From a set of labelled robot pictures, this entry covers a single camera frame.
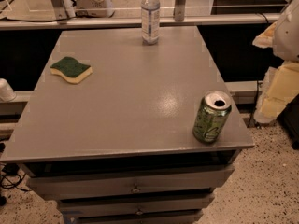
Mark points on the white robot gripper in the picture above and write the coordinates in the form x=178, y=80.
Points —
x=288, y=34

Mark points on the green soda can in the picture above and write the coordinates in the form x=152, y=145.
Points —
x=212, y=114

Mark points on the clear plastic water bottle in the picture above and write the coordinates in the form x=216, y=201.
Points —
x=150, y=20

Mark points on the middle grey drawer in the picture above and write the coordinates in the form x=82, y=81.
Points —
x=137, y=205

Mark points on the grey drawer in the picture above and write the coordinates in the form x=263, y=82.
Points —
x=127, y=183
x=137, y=205
x=169, y=217

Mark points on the white device numbered 185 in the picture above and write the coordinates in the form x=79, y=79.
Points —
x=95, y=8

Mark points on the green and yellow sponge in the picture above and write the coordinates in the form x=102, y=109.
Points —
x=71, y=70

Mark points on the bottom grey drawer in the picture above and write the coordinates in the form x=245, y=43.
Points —
x=169, y=217

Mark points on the top grey drawer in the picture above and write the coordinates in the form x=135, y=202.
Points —
x=127, y=183

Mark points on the white cup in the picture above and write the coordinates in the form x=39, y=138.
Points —
x=6, y=92

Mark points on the metal frame post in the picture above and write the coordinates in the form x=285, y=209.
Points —
x=179, y=10

